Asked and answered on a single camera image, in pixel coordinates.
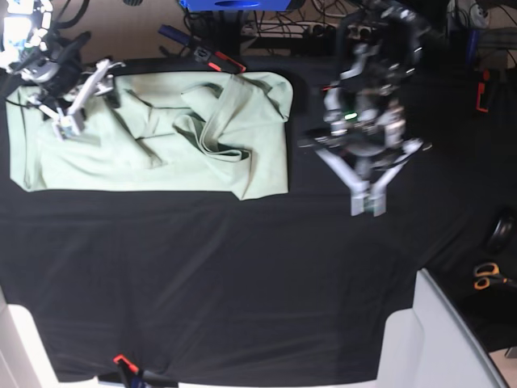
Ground orange handled scissors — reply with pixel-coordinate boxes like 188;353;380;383
473;262;516;291

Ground red black clamp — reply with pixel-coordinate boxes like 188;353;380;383
194;47;246;74
113;354;179;388

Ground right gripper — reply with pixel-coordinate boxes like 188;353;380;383
38;52;121;108

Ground red clamp right edge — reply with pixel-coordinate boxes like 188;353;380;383
476;70;490;113

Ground black round object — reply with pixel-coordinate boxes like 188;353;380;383
485;217;516;255

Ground white power strip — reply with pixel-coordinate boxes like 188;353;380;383
302;23;375;40

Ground grey white furniture right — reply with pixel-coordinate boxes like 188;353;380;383
376;269;508;388

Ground pale green T-shirt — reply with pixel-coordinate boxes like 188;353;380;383
6;72;293;200

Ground blue box top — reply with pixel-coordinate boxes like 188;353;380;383
179;0;305;11

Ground blue cylinder right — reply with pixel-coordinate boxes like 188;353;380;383
465;29;480;69

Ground white furniture left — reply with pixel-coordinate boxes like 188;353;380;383
1;293;59;388

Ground blue handle tool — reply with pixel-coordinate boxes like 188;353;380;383
158;24;191;46

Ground black table cloth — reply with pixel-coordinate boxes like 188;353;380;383
1;58;516;386

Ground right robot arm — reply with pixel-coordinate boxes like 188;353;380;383
1;1;123;117

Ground red black clamp top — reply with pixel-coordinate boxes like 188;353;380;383
194;47;246;74

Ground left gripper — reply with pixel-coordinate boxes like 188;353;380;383
318;108;408;178

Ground red black clamp bottom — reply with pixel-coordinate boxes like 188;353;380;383
113;354;179;388

